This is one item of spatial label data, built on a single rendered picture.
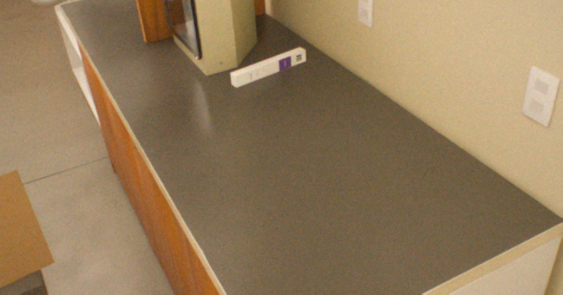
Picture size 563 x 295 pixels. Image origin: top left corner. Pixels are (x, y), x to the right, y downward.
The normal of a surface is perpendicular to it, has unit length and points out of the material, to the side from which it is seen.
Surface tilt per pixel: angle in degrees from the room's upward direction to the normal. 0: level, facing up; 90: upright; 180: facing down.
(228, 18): 90
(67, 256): 0
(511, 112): 90
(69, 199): 0
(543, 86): 90
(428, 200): 0
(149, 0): 90
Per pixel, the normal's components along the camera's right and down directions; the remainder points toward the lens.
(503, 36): -0.88, 0.31
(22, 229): 0.58, 0.43
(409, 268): -0.06, -0.82
